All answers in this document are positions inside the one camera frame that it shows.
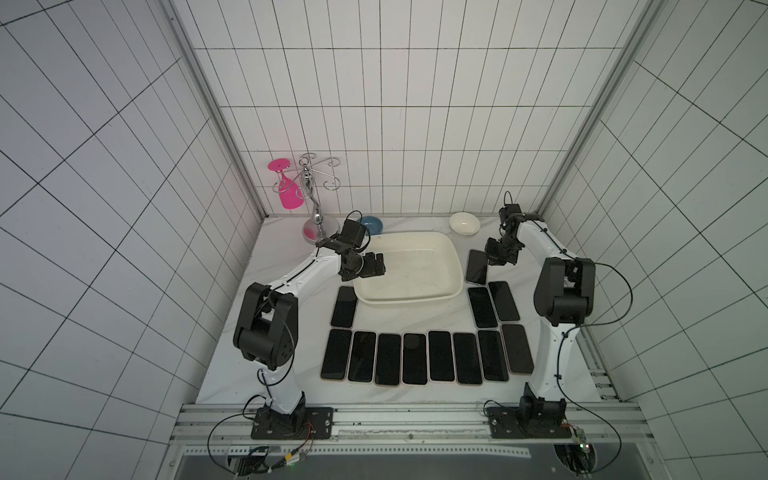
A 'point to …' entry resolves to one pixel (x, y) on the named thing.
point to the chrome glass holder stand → (319, 227)
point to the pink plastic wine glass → (290, 194)
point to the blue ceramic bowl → (373, 224)
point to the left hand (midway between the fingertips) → (369, 275)
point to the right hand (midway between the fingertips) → (479, 257)
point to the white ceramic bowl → (465, 223)
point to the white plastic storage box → (420, 266)
